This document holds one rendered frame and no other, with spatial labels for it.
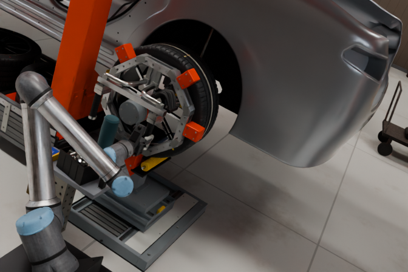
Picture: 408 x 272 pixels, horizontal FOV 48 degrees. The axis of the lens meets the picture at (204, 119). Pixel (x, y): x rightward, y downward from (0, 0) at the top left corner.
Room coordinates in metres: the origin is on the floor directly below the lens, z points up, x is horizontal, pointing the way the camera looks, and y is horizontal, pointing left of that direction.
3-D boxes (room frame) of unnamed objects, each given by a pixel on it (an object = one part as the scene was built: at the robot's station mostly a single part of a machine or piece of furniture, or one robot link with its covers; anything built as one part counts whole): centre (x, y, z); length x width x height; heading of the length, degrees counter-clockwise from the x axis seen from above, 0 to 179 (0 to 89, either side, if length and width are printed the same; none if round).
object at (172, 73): (2.37, 0.33, 0.85); 0.54 x 0.07 x 0.54; 72
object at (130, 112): (2.30, 0.35, 0.85); 0.21 x 0.14 x 0.14; 162
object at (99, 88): (2.23, 0.55, 0.93); 0.09 x 0.05 x 0.05; 162
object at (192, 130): (2.28, 0.03, 0.85); 0.09 x 0.08 x 0.07; 72
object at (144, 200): (2.53, 0.28, 0.32); 0.40 x 0.30 x 0.28; 72
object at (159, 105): (2.22, 0.27, 1.03); 0.19 x 0.18 x 0.11; 162
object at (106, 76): (2.28, 0.46, 1.03); 0.19 x 0.18 x 0.11; 162
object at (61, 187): (2.13, 0.60, 0.21); 0.10 x 0.10 x 0.42; 72
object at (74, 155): (2.11, 0.54, 0.51); 0.20 x 0.14 x 0.13; 63
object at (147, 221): (2.53, 0.28, 0.13); 0.50 x 0.36 x 0.10; 72
